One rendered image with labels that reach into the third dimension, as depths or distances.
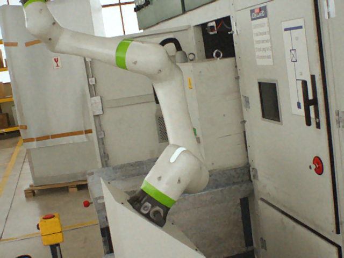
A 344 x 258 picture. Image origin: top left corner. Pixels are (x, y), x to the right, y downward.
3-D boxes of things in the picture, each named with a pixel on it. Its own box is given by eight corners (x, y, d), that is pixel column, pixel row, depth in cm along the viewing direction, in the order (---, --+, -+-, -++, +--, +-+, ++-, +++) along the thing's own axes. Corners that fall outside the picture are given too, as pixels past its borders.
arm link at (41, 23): (49, 19, 180) (23, 34, 181) (65, 35, 191) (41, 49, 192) (39, -8, 186) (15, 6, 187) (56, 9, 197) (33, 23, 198)
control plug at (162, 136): (158, 143, 259) (153, 109, 256) (156, 142, 264) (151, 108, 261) (173, 141, 261) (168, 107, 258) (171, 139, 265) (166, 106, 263)
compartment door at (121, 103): (101, 170, 292) (79, 42, 280) (210, 156, 288) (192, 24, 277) (99, 173, 285) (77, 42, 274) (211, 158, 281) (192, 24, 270)
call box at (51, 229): (43, 246, 191) (37, 221, 189) (43, 239, 199) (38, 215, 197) (64, 242, 193) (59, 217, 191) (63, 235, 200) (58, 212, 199)
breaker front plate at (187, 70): (205, 174, 221) (189, 64, 214) (177, 156, 268) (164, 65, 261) (207, 173, 221) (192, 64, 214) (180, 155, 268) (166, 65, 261)
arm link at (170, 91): (216, 191, 185) (184, 64, 204) (205, 183, 171) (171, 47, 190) (183, 200, 188) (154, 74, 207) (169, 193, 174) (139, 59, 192)
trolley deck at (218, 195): (100, 228, 207) (97, 214, 206) (88, 192, 266) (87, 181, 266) (253, 195, 221) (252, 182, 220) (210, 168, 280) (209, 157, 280)
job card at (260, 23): (272, 66, 173) (265, 4, 170) (256, 66, 187) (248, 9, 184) (274, 65, 173) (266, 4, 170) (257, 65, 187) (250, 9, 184)
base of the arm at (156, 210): (170, 236, 149) (181, 220, 150) (128, 209, 148) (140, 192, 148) (161, 220, 175) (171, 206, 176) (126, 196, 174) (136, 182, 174)
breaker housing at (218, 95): (207, 174, 221) (192, 63, 213) (179, 155, 269) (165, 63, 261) (311, 152, 232) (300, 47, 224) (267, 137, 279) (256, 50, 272)
